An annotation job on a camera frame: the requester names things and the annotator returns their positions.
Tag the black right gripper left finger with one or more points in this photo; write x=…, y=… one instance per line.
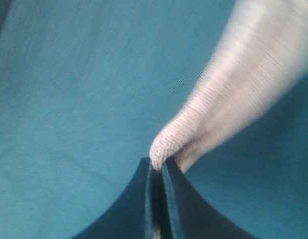
x=130, y=216

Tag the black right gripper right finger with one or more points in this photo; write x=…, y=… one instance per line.
x=188, y=215

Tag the brown towel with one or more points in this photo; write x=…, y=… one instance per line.
x=262, y=53

